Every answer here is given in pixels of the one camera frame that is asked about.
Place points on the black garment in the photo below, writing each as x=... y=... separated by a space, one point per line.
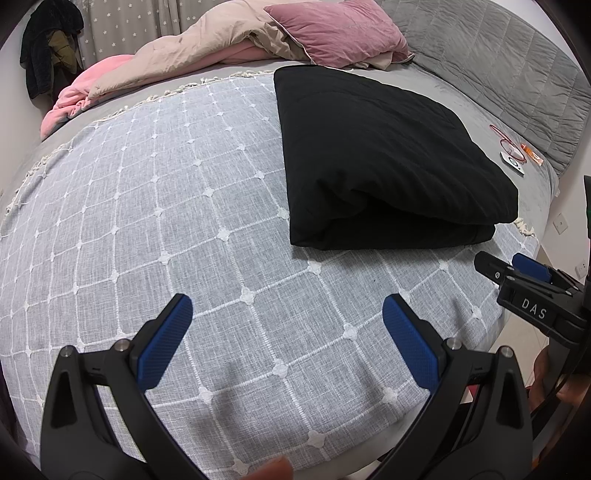
x=378 y=147

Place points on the white square charger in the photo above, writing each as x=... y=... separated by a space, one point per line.
x=510 y=162

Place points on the grey checked fringed blanket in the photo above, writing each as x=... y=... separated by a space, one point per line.
x=161 y=207

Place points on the beige duvet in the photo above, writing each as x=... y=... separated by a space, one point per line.
x=194 y=46

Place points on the person's right hand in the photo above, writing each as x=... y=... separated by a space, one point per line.
x=540 y=374

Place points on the pink blanket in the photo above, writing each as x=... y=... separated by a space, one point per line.
x=69 y=101

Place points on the dark hanging jacket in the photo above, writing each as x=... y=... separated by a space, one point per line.
x=37 y=55

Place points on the pink pillow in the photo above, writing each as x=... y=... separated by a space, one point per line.
x=341 y=27

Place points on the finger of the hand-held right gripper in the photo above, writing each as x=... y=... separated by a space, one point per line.
x=491 y=267
x=531 y=267

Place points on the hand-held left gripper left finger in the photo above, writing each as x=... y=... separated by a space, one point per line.
x=166 y=341

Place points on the grey quilted headboard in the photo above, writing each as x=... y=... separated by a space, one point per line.
x=485 y=50

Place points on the grey star print curtain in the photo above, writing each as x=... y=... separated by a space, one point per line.
x=129 y=23

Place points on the grey bed sheet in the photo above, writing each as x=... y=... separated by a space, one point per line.
x=461 y=97

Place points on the person's left hand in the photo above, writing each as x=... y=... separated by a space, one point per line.
x=272 y=470

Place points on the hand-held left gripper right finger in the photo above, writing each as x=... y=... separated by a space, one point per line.
x=411 y=341

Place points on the orange tube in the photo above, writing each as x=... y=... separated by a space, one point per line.
x=533 y=156

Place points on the white wall socket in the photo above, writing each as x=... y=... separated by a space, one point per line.
x=583 y=266
x=560 y=225

